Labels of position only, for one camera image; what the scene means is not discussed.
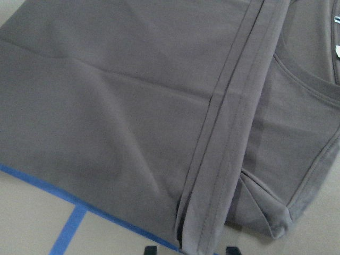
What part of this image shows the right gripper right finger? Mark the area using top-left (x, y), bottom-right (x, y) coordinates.
top-left (226, 246), bottom-right (242, 255)

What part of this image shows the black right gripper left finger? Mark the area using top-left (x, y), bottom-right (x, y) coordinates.
top-left (144, 245), bottom-right (157, 255)

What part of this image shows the brown t-shirt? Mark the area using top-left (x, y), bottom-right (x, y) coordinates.
top-left (1, 1), bottom-right (339, 254)

